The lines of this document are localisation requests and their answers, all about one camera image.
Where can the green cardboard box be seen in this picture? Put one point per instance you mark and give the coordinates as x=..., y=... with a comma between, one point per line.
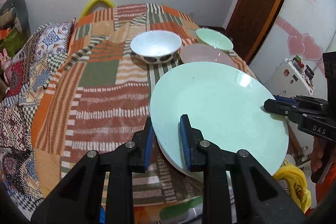
x=13, y=42

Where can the white plate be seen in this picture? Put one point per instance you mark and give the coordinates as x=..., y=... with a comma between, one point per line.
x=195, y=175

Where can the mint green bowl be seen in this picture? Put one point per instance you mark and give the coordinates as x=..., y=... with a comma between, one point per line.
x=214, y=39

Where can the pink bowl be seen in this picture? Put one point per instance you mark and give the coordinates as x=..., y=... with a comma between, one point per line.
x=202, y=52

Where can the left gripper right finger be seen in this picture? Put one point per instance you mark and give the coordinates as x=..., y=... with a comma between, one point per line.
x=258, y=197

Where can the person's right hand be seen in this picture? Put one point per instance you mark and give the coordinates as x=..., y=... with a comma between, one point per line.
x=317, y=154

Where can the patterned patchwork quilt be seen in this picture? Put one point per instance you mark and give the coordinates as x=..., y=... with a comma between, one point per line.
x=32, y=69

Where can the white bowl black dots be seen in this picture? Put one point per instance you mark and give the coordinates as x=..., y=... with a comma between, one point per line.
x=156, y=47

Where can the mint green plate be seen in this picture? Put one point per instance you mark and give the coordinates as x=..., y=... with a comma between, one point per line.
x=223, y=102

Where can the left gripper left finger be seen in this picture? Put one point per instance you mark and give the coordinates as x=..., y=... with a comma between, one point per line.
x=77, y=197

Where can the pink bunny toy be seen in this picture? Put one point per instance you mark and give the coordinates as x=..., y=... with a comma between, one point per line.
x=6, y=66

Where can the white small fridge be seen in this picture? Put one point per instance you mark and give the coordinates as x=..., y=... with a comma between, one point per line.
x=291, y=78

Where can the orange green patchwork tablecloth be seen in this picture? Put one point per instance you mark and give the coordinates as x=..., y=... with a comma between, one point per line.
x=100, y=96

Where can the grey plush toy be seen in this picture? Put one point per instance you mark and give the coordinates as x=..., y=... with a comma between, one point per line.
x=14, y=12

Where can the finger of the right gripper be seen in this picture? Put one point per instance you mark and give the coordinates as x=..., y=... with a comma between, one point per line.
x=298, y=108

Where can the yellow cloth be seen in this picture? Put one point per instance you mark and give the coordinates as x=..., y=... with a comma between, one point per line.
x=297, y=184

